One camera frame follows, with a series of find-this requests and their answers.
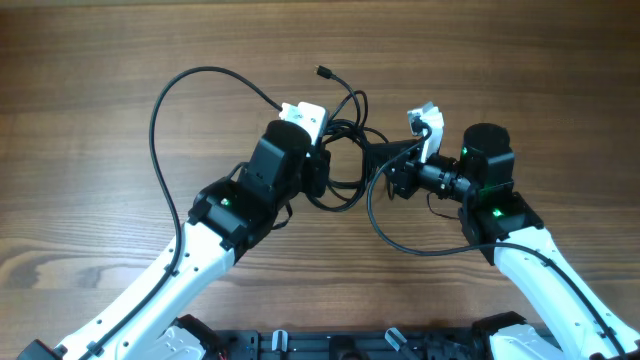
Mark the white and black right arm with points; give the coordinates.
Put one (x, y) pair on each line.
(497, 221)

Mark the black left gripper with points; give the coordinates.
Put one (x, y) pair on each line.
(319, 166)

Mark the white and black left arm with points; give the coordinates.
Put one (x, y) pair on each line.
(228, 218)

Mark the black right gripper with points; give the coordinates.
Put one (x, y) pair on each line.
(403, 171)

